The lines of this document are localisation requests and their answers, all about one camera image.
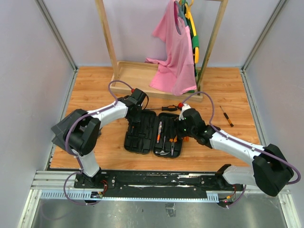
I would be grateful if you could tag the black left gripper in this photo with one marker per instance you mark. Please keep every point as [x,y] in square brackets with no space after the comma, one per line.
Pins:
[137,120]

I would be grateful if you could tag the pink t-shirt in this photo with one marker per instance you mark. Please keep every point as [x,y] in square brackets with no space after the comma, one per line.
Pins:
[175,74]

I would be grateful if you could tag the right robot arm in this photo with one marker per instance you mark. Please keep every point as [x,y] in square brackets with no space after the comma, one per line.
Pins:
[267,167]

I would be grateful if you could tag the green yellow hangers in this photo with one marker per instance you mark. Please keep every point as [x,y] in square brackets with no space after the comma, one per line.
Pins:
[186,11]

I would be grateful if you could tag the silver orange utility knife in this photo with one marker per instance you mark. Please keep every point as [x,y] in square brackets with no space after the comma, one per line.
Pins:
[159,132]

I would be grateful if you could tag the black plastic tool case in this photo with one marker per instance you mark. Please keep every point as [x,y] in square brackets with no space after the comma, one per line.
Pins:
[143,138]

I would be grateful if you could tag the right aluminium frame post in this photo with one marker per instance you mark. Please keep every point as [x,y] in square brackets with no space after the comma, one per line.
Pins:
[266,29]

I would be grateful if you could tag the grey cable duct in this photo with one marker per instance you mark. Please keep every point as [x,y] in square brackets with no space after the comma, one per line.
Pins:
[95,196]

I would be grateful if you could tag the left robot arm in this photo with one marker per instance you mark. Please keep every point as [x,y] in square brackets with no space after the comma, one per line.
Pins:
[81,135]

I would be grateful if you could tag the black orange screwdriver handle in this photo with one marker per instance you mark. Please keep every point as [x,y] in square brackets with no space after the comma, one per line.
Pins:
[170,108]

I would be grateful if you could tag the dark grey folded cloth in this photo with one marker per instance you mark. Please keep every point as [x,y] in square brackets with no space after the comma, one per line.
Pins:
[61,129]

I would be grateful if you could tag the wooden clothes rack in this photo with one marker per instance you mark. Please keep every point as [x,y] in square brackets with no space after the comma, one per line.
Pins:
[139,74]

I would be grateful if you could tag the claw hammer black grip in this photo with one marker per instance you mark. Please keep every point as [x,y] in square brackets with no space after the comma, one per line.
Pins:
[166,149]

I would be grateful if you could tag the orange black pliers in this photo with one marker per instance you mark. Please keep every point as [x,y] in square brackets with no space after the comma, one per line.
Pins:
[173,140]

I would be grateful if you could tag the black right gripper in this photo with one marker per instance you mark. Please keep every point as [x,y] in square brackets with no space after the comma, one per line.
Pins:
[180,121]

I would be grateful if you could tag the small orange black screwdriver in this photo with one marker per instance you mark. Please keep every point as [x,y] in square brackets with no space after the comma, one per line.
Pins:
[227,117]

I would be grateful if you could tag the aluminium frame post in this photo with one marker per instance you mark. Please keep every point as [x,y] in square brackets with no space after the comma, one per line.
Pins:
[49,20]
[266,29]

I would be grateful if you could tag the left aluminium frame post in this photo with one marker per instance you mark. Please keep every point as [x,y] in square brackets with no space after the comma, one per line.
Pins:
[49,20]

